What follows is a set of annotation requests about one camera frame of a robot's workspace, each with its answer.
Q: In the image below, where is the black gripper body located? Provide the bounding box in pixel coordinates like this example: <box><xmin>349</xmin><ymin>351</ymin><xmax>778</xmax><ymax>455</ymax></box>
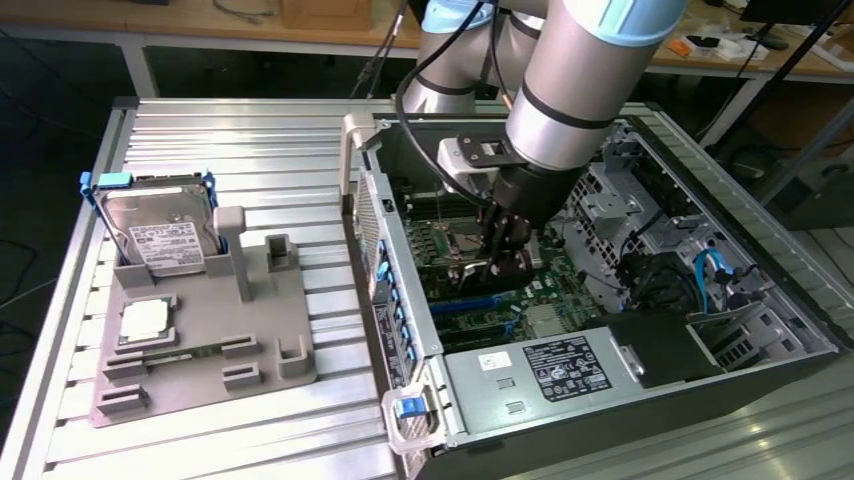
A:
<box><xmin>490</xmin><ymin>162</ymin><xmax>593</xmax><ymax>227</ymax></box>

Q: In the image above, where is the long blue expansion slot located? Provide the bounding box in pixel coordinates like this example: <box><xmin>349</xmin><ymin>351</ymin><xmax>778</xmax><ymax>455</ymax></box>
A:
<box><xmin>430</xmin><ymin>294</ymin><xmax>503</xmax><ymax>316</ymax></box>

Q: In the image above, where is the black expansion slot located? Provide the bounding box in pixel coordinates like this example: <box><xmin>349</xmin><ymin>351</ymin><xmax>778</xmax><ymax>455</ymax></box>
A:
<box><xmin>441</xmin><ymin>329</ymin><xmax>517</xmax><ymax>352</ymax></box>

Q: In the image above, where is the CPU socket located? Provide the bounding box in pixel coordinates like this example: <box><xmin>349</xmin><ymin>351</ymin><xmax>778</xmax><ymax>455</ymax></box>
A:
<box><xmin>445</xmin><ymin>220</ymin><xmax>490</xmax><ymax>257</ymax></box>

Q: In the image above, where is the green motherboard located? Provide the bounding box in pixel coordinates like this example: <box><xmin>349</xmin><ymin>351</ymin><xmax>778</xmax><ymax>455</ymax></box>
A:
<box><xmin>399</xmin><ymin>192</ymin><xmax>602</xmax><ymax>352</ymax></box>

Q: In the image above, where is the metal disk bay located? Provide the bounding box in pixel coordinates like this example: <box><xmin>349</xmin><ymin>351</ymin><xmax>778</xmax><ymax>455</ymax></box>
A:
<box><xmin>565</xmin><ymin>162</ymin><xmax>677</xmax><ymax>262</ymax></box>

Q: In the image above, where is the silver chipset heatsink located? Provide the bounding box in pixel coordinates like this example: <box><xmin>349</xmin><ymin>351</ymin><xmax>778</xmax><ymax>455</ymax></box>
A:
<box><xmin>523</xmin><ymin>306</ymin><xmax>570</xmax><ymax>339</ymax></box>

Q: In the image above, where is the grey power supply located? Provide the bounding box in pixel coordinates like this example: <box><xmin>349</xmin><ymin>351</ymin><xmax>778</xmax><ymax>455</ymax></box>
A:
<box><xmin>442</xmin><ymin>329</ymin><xmax>650</xmax><ymax>436</ymax></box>

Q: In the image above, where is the wooden desk with clutter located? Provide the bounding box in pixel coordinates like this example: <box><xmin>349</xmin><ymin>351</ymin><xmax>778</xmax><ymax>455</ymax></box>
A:
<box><xmin>644</xmin><ymin>0</ymin><xmax>854</xmax><ymax>147</ymax></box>

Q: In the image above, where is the open black PC case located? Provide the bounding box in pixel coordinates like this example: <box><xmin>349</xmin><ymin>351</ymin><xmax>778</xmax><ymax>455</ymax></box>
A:
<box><xmin>339</xmin><ymin>112</ymin><xmax>854</xmax><ymax>480</ymax></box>

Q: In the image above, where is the black slanted stand pole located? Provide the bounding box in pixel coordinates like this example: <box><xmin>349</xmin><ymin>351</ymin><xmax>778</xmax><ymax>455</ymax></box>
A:
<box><xmin>693</xmin><ymin>0</ymin><xmax>844</xmax><ymax>147</ymax></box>

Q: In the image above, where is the grey parts rack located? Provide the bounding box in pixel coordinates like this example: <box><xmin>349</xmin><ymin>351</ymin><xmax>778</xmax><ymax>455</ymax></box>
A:
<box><xmin>90</xmin><ymin>204</ymin><xmax>319</xmax><ymax>429</ymax></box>

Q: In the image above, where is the silver hard disk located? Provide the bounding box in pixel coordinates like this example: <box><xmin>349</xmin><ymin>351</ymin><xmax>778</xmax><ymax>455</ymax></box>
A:
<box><xmin>99</xmin><ymin>187</ymin><xmax>222</xmax><ymax>279</ymax></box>

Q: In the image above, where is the green RAM stick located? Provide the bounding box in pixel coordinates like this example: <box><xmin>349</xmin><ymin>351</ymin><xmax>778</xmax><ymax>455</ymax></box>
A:
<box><xmin>142</xmin><ymin>344</ymin><xmax>226</xmax><ymax>365</ymax></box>

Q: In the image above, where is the black monitor with stand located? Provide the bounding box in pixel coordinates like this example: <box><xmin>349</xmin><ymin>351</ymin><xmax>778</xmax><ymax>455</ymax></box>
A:
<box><xmin>738</xmin><ymin>0</ymin><xmax>854</xmax><ymax>49</ymax></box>

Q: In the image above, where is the silver CPU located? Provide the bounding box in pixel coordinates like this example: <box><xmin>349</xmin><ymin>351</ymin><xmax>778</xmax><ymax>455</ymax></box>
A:
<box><xmin>118</xmin><ymin>302</ymin><xmax>173</xmax><ymax>346</ymax></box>

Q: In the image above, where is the blue disk carrier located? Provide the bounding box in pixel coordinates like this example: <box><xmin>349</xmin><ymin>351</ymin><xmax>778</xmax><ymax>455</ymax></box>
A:
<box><xmin>79</xmin><ymin>169</ymin><xmax>233</xmax><ymax>262</ymax></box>

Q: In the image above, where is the wrist camera grey mount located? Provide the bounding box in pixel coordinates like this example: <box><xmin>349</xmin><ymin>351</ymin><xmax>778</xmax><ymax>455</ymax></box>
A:
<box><xmin>437</xmin><ymin>133</ymin><xmax>530</xmax><ymax>199</ymax></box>

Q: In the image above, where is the black wire bundle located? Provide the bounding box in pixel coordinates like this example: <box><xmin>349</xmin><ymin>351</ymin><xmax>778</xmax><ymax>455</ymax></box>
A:
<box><xmin>613</xmin><ymin>249</ymin><xmax>710</xmax><ymax>312</ymax></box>

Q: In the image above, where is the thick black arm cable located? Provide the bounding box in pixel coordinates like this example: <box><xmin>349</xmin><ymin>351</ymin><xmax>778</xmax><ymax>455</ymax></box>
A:
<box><xmin>391</xmin><ymin>0</ymin><xmax>501</xmax><ymax>207</ymax></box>

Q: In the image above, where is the blue data wire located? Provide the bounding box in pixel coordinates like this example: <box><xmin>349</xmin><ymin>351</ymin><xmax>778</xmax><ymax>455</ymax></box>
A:
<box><xmin>689</xmin><ymin>237</ymin><xmax>750</xmax><ymax>317</ymax></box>

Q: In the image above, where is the thin cable with plug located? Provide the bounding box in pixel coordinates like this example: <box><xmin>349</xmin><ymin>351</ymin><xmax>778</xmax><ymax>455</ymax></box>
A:
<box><xmin>351</xmin><ymin>0</ymin><xmax>410</xmax><ymax>99</ymax></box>

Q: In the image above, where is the wooden desk white frame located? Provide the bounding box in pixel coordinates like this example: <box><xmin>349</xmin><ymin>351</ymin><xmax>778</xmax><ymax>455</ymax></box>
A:
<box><xmin>0</xmin><ymin>0</ymin><xmax>429</xmax><ymax>99</ymax></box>

